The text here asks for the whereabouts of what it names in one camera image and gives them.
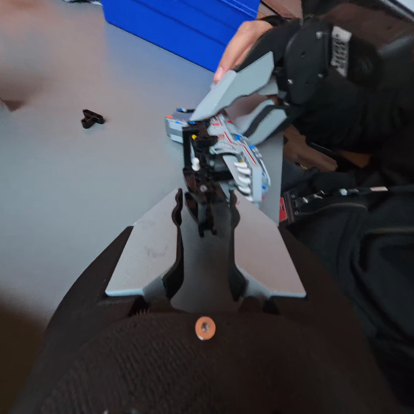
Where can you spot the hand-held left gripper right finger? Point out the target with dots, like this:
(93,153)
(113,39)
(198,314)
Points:
(268,258)

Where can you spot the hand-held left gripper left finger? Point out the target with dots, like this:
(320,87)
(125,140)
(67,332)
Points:
(145,255)

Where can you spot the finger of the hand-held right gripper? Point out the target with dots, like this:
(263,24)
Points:
(270,119)
(239,84)

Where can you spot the grey red lego vehicle model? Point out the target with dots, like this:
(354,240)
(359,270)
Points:
(226,145)

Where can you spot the blue plastic bin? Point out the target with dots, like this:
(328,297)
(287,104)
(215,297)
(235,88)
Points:
(181,26)

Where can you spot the white lego pin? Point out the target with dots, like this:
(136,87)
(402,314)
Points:
(195,164)

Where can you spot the black triangular lego piece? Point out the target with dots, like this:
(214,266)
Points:
(91,119)

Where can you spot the black lego set box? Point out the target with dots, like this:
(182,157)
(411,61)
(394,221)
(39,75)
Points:
(11,103)

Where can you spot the person's right hand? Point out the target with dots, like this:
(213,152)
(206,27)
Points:
(241,45)

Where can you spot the red white id badge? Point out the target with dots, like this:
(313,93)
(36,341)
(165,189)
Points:
(283,210)

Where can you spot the person's black jacket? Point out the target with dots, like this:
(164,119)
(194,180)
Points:
(372,258)

